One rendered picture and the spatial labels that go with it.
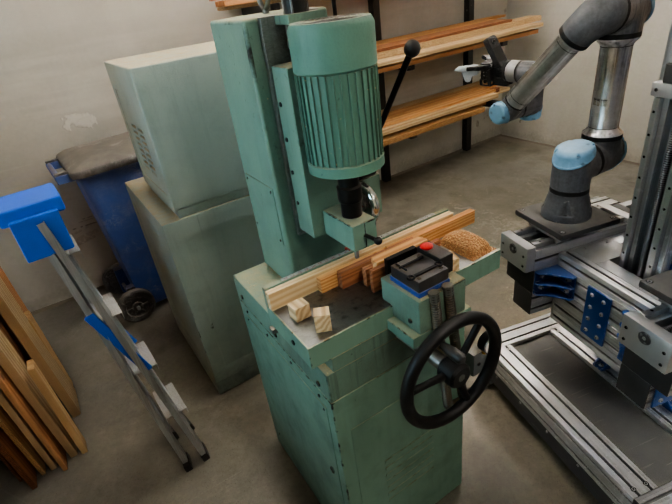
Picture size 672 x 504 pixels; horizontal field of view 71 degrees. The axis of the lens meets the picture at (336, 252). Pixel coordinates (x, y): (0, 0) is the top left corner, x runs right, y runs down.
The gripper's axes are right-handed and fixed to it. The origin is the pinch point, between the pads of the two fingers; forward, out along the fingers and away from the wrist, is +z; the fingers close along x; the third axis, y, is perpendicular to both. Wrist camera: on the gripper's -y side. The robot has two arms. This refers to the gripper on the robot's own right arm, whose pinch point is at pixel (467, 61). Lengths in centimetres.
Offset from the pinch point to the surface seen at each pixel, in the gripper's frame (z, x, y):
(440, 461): -66, -92, 91
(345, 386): -65, -114, 35
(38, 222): 3, -156, -9
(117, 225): 118, -140, 45
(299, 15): -39, -87, -40
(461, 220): -50, -58, 23
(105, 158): 117, -129, 11
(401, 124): 130, 62, 72
